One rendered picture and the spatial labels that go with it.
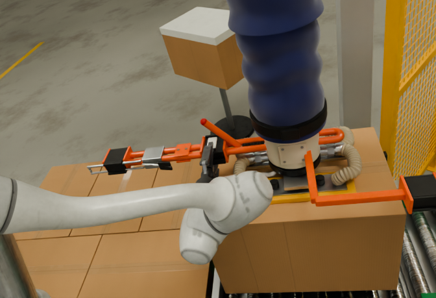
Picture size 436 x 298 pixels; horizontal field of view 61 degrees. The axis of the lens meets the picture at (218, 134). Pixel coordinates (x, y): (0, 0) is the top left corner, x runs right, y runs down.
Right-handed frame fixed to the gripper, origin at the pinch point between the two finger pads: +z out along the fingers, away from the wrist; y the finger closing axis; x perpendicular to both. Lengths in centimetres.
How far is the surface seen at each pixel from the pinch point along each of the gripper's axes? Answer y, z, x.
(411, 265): 64, -5, 65
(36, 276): 65, -2, -104
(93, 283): 65, -7, -71
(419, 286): 64, -14, 65
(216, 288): 58, -15, -11
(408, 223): 69, 19, 71
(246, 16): -45, -9, 19
